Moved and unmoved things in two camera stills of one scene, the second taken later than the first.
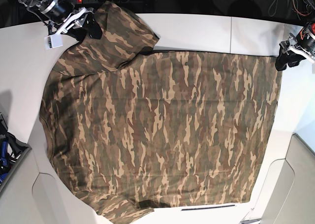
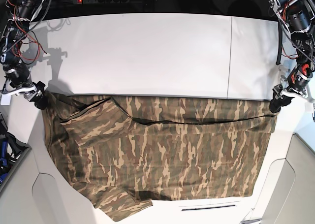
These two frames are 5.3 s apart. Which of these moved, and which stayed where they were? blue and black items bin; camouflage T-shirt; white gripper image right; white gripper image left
Moved: white gripper image right; camouflage T-shirt; white gripper image left
Stayed: blue and black items bin
